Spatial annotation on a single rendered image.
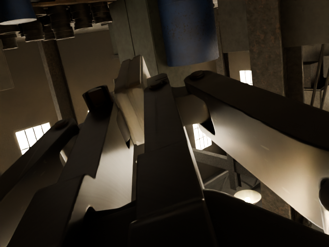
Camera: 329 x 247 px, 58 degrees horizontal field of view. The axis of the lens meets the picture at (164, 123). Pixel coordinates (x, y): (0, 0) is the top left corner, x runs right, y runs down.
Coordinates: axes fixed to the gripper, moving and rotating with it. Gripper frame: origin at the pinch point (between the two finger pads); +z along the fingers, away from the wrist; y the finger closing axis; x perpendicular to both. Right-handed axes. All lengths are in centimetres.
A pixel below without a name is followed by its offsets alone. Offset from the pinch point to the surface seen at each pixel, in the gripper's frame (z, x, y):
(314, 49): 430, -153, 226
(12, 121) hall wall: 840, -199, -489
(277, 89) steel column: 191, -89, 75
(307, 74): 392, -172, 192
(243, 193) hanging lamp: 542, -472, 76
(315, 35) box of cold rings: 197, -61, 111
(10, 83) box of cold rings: 173, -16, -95
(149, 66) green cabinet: 283, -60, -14
